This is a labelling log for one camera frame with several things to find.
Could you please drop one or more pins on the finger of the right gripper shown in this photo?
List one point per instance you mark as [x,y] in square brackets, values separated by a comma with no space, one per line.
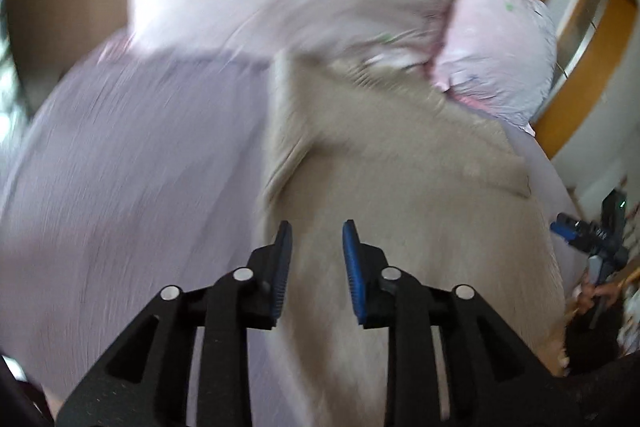
[562,230]
[575,224]

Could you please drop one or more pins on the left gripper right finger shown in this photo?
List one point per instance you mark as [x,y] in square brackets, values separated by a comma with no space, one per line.
[452,360]

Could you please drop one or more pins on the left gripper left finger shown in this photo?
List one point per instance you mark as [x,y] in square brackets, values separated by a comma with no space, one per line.
[143,378]

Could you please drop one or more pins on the beige cable-knit sweater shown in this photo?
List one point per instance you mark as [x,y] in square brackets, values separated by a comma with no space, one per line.
[450,196]

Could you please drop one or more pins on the person's right hand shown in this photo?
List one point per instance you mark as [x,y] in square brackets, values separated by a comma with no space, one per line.
[588,294]

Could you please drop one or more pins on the pink flower-print pillow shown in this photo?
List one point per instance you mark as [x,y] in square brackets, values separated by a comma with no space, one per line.
[499,57]

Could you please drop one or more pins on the lavender textured bed sheet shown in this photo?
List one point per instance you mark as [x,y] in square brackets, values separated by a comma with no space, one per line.
[138,172]

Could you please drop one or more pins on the wooden headboard with panel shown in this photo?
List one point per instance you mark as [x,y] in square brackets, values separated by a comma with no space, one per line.
[575,56]

